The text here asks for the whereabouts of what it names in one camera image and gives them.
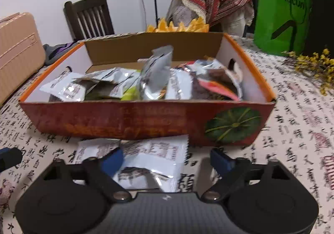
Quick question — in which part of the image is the black paper shopping bag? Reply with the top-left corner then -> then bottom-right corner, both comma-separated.
304,0 -> 333,56

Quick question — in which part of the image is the red patterned woven cloth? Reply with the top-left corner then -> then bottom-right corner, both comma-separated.
165,0 -> 255,35

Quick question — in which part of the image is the upright silver snack packet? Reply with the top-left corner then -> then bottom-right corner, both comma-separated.
137,45 -> 174,101

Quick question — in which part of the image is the red orange cardboard box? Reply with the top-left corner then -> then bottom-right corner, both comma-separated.
19,32 -> 276,146

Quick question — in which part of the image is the yellow sunflower decoration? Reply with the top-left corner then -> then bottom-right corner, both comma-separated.
146,17 -> 209,33

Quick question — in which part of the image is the yellow flower branch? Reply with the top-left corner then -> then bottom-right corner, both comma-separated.
283,48 -> 334,96

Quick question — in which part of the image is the green paper shopping bag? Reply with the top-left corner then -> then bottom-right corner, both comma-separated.
254,0 -> 311,55

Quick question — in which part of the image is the dark wooden chair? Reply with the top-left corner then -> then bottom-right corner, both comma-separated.
63,0 -> 115,42

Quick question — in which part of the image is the white snack packet on table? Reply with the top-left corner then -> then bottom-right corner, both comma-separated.
113,135 -> 189,193
73,138 -> 121,164

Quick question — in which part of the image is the white snack packet in box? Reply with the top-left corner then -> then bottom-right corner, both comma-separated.
40,72 -> 86,102

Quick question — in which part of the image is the orange white packet in box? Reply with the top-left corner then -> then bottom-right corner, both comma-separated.
179,58 -> 243,101

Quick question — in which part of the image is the grey purple folded cloth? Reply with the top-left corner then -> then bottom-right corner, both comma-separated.
43,42 -> 78,66

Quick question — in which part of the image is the pink hard case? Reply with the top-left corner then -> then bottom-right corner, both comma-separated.
0,12 -> 45,104

